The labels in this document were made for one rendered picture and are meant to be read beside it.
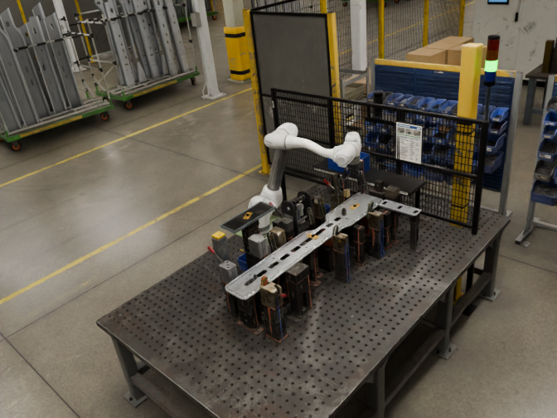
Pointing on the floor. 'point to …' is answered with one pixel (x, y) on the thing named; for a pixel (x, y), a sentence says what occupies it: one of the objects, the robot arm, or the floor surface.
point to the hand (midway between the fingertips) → (354, 189)
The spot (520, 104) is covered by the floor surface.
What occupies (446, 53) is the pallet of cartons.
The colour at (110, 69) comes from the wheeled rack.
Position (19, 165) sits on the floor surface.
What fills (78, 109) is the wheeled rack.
